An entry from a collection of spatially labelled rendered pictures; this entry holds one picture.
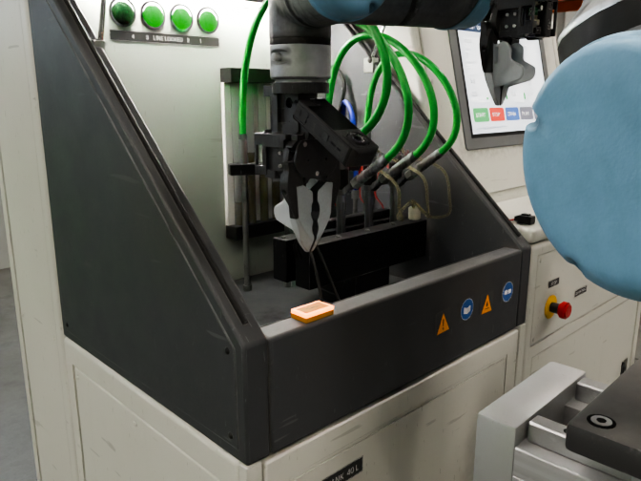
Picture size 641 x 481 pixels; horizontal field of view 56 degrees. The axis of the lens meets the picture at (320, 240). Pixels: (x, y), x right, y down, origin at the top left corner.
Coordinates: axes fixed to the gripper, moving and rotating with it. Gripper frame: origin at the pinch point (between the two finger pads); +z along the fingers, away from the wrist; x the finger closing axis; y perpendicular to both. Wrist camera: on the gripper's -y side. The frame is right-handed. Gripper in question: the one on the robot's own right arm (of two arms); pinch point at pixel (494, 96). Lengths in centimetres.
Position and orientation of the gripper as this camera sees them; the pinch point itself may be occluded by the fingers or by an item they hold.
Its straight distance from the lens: 98.6
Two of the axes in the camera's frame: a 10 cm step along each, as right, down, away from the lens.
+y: 6.9, 1.7, -7.0
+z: 0.0, 9.7, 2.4
